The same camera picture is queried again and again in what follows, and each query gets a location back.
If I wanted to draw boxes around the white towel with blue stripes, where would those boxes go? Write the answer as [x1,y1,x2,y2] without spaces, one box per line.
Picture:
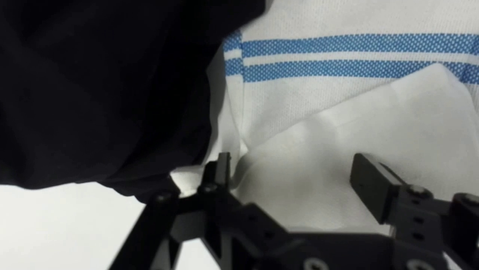
[169,0,479,237]

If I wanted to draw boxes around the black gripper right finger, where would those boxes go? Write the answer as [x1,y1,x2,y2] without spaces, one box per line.
[349,151,446,240]

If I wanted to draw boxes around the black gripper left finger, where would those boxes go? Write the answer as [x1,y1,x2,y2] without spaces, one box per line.
[199,151,289,252]

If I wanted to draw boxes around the black cloth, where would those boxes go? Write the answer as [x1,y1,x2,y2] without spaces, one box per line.
[0,0,274,204]

